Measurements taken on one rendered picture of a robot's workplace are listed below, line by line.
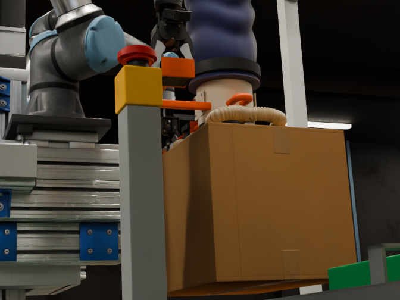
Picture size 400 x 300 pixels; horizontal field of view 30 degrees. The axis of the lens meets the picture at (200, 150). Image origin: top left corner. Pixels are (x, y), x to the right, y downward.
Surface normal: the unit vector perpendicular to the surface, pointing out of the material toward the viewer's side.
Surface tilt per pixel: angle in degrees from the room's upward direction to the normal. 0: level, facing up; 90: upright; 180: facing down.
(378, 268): 90
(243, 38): 76
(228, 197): 90
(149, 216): 90
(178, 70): 90
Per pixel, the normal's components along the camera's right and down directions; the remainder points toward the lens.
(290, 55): 0.35, -0.25
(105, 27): 0.79, -0.07
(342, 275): -0.94, -0.04
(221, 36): 0.14, -0.52
